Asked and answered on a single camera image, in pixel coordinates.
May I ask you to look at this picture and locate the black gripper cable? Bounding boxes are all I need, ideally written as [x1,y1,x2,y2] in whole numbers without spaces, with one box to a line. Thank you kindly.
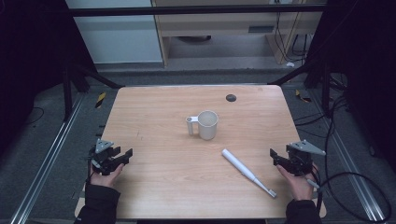
[316,171,392,224]

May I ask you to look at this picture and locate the black horizontal frame bar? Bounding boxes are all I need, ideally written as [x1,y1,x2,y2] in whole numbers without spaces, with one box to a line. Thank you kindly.
[67,4,328,18]

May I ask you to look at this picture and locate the black metal stand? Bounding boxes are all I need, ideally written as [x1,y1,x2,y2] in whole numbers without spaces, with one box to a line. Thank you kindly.
[61,60,125,123]
[267,54,332,118]

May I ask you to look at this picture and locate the black curtain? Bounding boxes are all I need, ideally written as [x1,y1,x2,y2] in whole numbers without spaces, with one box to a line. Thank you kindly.
[303,0,396,172]
[0,0,97,153]

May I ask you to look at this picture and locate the white electric toothbrush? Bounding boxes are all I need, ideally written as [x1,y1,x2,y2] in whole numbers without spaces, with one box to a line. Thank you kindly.
[220,147,277,199]

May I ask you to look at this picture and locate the black hanging cables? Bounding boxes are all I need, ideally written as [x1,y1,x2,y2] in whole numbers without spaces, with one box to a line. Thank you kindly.
[274,11,310,64]

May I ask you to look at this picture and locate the person's left hand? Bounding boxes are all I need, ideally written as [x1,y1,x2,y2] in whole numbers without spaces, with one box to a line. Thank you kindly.
[89,162,125,189]

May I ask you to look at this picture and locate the aluminium floor rail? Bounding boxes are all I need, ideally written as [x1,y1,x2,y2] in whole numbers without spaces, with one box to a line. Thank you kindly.
[8,92,86,224]
[309,90,388,222]

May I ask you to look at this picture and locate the black floor cables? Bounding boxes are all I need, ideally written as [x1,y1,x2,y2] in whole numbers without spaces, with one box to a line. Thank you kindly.
[293,73,356,175]

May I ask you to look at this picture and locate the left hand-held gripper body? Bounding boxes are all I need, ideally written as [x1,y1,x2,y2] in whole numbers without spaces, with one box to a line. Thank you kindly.
[89,138,123,176]

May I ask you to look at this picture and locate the person's right hand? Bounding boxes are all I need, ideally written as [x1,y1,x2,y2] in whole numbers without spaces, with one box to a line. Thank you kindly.
[276,163,316,202]

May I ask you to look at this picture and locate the grey cable plug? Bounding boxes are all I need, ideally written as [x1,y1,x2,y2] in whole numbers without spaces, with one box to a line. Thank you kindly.
[305,177,321,190]

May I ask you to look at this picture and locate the white cabinet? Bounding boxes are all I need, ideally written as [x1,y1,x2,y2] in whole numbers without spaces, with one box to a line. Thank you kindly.
[64,0,163,65]

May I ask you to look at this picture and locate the white cup with handle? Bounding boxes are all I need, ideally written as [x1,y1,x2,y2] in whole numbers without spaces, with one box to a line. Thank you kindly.
[185,109,219,141]

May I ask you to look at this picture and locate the yellow black hazard tape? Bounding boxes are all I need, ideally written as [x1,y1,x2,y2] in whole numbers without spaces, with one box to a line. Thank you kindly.
[294,89,312,104]
[94,91,107,109]

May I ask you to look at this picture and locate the light wooden desk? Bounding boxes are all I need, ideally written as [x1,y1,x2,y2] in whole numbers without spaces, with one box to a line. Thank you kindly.
[151,0,329,67]

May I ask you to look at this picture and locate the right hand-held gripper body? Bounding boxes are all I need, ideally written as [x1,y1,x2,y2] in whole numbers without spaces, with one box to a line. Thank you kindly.
[285,139,327,177]

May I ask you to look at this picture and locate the thin black floor cable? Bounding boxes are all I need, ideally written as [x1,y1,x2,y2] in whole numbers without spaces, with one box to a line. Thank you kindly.
[26,106,46,126]

